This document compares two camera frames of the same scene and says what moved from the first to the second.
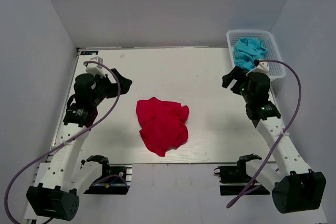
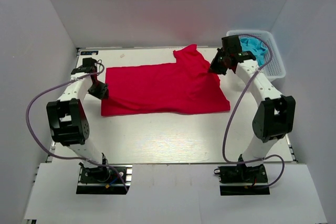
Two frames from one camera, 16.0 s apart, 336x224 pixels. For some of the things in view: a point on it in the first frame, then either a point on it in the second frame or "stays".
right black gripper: x=237 y=73 -> x=213 y=66
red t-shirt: x=163 y=123 -> x=187 y=87
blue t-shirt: x=247 y=50 stays
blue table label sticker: x=88 y=52 stays
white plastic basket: x=276 y=70 stays
